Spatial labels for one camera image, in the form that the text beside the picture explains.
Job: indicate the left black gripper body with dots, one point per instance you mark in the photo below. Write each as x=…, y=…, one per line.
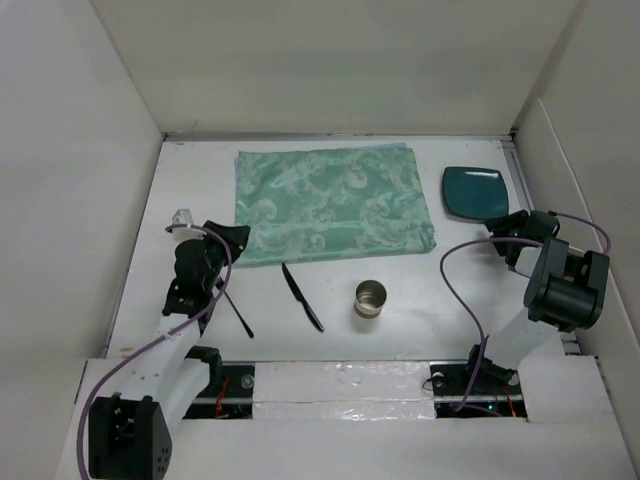
x=216, y=260

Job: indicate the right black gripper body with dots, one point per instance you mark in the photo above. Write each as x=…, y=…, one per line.
x=503, y=248

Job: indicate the black metal fork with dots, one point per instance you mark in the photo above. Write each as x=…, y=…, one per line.
x=240, y=312

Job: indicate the teal square plate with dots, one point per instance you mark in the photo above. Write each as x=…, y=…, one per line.
x=474, y=193

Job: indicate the green patterned cloth placemat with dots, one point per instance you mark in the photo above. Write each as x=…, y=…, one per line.
x=331, y=204

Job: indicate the black table knife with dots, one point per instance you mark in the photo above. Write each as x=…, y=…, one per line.
x=298, y=295

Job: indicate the steel cup with cork base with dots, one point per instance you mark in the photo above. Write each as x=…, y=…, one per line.
x=370, y=298

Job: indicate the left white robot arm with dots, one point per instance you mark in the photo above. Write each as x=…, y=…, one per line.
x=126, y=424

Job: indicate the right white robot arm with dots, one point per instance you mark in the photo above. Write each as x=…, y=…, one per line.
x=565, y=292

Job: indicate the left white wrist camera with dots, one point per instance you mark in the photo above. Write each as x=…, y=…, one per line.
x=184, y=218

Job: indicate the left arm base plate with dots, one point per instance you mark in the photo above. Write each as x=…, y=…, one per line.
x=230, y=398

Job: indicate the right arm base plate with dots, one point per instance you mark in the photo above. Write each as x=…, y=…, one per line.
x=448, y=382

